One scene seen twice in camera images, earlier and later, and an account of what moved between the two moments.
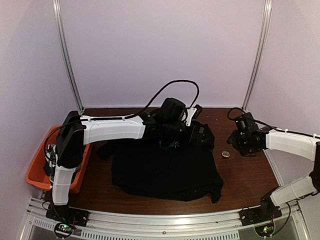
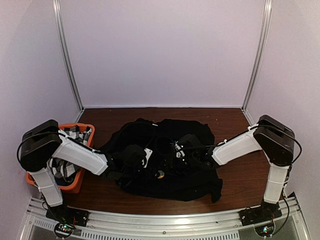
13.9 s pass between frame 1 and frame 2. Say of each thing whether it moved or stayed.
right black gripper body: moved
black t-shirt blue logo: stayed
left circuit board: stayed
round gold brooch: moved
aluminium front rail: stayed
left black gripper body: moved
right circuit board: stayed
